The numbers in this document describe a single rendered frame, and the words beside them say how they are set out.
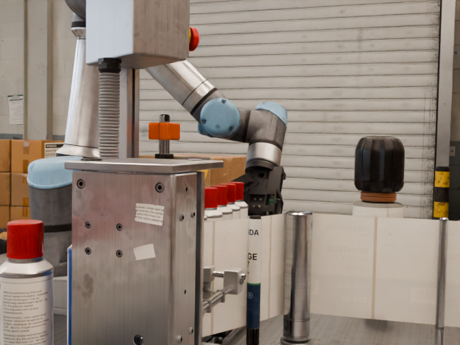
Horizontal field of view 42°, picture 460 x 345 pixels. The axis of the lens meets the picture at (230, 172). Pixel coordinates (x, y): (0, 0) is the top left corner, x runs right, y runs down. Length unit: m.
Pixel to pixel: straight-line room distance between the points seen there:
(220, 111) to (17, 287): 0.67
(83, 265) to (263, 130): 0.79
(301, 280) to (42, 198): 0.59
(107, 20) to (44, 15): 5.76
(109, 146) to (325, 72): 4.49
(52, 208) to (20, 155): 3.53
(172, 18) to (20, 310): 0.50
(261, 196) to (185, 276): 0.70
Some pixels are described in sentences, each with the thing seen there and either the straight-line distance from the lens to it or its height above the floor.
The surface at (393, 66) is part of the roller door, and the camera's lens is 5.26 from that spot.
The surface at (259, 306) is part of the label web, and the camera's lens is 0.81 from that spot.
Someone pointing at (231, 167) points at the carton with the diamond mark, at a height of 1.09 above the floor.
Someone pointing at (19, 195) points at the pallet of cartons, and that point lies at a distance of 4.75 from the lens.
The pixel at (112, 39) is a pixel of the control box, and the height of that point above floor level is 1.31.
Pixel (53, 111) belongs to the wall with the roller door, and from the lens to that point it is 6.59.
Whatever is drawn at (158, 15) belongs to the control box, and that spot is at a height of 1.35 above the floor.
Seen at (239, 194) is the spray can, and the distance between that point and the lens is 1.15.
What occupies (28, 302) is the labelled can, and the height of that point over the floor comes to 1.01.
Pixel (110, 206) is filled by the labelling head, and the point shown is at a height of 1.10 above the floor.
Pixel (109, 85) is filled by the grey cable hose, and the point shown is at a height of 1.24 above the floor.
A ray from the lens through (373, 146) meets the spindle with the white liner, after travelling 1.00.
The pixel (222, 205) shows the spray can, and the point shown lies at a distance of 1.05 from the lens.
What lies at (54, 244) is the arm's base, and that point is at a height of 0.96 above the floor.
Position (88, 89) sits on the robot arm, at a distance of 1.36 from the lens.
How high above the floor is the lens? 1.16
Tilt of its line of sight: 3 degrees down
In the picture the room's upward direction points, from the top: 1 degrees clockwise
